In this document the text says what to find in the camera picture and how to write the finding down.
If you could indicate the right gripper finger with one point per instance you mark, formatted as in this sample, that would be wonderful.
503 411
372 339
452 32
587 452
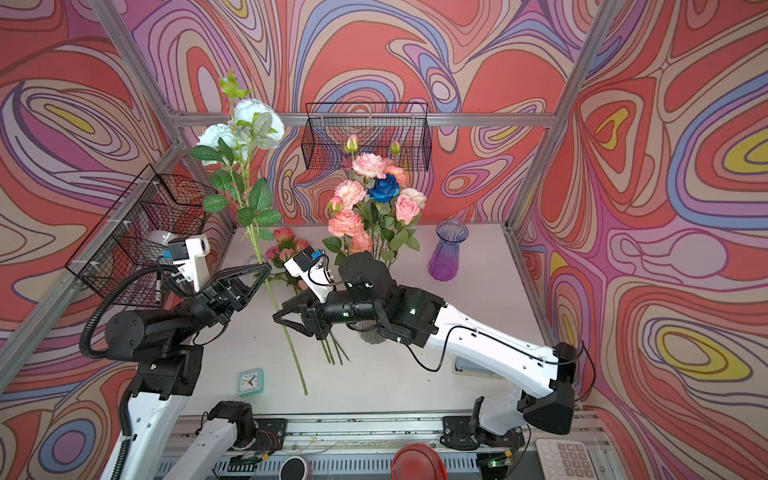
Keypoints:
293 305
282 318

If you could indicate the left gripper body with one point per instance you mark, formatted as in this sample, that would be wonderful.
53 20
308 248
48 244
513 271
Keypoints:
212 310

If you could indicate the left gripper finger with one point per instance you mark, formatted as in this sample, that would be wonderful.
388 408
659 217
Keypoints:
228 279
251 283

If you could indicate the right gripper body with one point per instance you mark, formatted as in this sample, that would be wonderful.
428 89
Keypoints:
321 317

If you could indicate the light pink rose stem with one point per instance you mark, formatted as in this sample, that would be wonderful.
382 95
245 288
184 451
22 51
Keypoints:
406 211

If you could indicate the blue rose stem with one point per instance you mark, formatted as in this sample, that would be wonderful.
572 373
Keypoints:
384 190

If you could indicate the pink glass vase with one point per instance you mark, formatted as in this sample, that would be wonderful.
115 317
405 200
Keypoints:
372 337

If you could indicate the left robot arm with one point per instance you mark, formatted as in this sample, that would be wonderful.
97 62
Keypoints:
168 364

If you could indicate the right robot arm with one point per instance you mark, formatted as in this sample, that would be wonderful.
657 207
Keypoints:
542 394

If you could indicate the pile of artificial flowers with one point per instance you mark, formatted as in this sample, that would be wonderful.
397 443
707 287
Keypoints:
287 246

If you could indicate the blue purple glass vase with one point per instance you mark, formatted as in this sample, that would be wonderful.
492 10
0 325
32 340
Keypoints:
444 263

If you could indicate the small teal alarm clock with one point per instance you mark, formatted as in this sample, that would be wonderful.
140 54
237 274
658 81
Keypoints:
250 382

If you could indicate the black round cup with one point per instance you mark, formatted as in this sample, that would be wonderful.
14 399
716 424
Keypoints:
295 468

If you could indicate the red emergency stop button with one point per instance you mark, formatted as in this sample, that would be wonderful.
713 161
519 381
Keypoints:
418 462

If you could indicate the white calculator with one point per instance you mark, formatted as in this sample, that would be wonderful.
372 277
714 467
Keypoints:
564 460

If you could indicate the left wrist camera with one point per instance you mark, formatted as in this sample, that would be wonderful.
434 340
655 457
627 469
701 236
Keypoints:
189 256

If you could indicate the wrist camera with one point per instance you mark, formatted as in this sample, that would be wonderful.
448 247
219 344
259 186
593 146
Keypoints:
311 268
189 256

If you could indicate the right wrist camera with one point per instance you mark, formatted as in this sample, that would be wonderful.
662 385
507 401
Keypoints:
311 268

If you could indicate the black wire basket left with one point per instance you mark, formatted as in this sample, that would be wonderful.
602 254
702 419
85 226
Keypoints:
153 210

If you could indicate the black wire basket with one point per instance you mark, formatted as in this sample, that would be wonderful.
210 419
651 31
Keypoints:
153 210
397 130

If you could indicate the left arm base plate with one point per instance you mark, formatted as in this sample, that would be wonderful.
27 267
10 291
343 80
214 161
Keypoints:
262 435

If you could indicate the black wire basket back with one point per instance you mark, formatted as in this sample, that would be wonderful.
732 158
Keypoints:
397 130

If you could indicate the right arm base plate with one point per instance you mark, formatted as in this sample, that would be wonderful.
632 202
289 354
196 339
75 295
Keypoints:
461 434

